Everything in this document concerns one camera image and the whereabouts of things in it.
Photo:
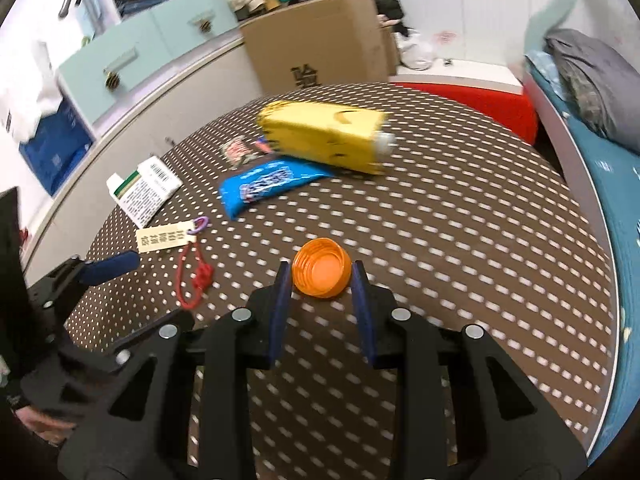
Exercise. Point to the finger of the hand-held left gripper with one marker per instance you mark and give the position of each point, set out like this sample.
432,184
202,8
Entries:
112,265
100,355

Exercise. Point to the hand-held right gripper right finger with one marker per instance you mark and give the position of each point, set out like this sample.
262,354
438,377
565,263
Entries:
362,310

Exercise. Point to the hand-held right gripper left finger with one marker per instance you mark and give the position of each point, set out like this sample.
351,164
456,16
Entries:
281,310

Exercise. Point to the orange bottle cap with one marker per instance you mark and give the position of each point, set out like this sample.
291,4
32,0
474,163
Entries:
322,270

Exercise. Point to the person's left hand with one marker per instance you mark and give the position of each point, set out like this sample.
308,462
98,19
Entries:
47,427

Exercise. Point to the white medicine box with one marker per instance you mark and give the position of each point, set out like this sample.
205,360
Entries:
142,192

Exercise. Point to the brown polka-dot tablecloth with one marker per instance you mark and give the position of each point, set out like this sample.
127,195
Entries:
450,240

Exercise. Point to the blue bag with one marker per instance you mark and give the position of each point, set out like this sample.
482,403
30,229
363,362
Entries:
55,155

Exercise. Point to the blue snack wrapper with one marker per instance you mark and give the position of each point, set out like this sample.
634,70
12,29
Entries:
270,185

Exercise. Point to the red snack wrapper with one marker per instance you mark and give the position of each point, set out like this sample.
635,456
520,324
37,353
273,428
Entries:
245,151

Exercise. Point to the yellow drink carton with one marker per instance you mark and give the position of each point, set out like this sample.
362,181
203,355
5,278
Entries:
320,135

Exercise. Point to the white paper shopping bag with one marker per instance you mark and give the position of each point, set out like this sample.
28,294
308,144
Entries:
25,95

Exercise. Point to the wide mint drawer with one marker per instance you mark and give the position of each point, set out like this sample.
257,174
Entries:
110,60

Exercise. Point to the lilac stair shelf cabinet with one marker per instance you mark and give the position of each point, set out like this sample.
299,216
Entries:
140,35

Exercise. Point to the red step with white top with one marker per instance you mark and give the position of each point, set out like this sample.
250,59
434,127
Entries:
480,100

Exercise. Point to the white plastic bag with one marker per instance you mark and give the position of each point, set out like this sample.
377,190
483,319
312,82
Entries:
415,52

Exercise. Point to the narrow mint drawer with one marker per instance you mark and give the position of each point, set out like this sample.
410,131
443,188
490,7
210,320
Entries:
195,10

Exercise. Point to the teal fish-print mattress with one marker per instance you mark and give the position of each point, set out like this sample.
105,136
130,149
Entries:
620,220

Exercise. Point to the large cardboard box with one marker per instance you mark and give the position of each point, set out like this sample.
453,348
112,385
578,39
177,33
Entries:
320,40

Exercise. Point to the pale pink butterfly sticker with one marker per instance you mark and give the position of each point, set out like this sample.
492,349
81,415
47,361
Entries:
445,37

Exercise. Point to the black cloth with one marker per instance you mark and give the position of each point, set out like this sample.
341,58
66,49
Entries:
390,12

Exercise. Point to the white wardrobe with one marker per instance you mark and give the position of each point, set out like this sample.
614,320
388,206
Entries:
475,10

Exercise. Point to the grey blanket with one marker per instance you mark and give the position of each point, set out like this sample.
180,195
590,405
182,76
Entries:
595,80

